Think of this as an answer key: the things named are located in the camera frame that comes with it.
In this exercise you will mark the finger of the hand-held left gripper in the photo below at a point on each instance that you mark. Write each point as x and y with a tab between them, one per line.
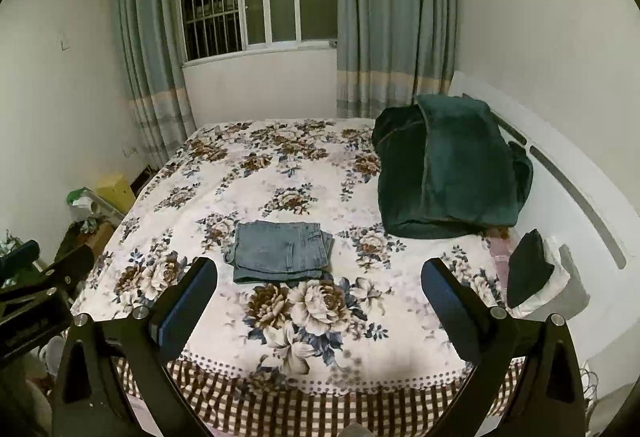
67	267
19	253

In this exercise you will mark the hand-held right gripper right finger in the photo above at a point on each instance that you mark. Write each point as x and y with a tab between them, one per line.
446	303

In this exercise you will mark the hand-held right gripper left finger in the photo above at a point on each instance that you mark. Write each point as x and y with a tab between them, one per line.
186	312

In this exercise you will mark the blue jeans pants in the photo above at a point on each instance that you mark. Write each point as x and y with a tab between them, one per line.
280	253

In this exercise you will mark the brown cardboard box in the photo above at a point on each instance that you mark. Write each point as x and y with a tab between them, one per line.
82	242

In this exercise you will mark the green plastic bag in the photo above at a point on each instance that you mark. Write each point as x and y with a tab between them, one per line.
79	197

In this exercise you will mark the pink cloth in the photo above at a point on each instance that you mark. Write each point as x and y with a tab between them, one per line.
500	244

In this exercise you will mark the black folded cloth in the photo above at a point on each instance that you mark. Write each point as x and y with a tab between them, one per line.
529	269

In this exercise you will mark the yellow cardboard box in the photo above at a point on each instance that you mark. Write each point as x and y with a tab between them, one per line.
116	191

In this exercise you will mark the dark green blanket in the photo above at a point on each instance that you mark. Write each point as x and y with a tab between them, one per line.
450	172

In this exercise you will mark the floral bed sheet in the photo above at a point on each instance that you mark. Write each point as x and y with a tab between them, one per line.
280	197

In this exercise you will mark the brown checkered bed sheet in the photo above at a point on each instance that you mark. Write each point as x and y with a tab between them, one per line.
310	404

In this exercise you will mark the white bed headboard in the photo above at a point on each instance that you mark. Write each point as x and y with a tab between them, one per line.
575	177

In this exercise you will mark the grey-blue striped curtain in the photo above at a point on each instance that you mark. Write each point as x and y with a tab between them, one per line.
392	17
150	47

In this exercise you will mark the wall socket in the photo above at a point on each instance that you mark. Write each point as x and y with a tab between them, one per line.
130	150

